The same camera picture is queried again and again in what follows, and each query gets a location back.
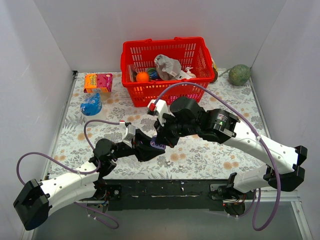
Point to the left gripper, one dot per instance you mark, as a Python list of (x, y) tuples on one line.
[(137, 145)]

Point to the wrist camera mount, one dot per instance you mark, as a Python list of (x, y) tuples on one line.
[(130, 132), (158, 109)]

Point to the grey crumpled bag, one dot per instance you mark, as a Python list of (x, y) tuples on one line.
[(166, 67)]

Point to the white pump bottle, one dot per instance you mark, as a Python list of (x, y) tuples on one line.
[(188, 71)]

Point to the green melon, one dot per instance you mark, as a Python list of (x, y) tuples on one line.
[(239, 75)]

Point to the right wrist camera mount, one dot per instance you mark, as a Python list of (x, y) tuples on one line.
[(158, 109)]

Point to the orange pink snack box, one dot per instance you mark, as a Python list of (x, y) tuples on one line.
[(98, 83)]

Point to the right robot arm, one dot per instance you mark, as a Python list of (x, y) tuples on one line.
[(184, 117)]

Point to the orange fruit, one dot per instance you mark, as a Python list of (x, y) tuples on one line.
[(142, 77)]

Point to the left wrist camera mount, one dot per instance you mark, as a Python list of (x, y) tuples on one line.
[(130, 132)]

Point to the red plastic shopping basket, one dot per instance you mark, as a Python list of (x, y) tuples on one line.
[(150, 66)]

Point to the blue earbud charging case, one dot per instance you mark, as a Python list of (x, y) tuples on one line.
[(156, 145)]

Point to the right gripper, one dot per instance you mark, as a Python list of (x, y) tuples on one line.
[(167, 128)]

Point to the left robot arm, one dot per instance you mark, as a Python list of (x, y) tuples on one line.
[(38, 200)]

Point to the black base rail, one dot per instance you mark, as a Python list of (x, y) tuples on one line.
[(169, 194)]

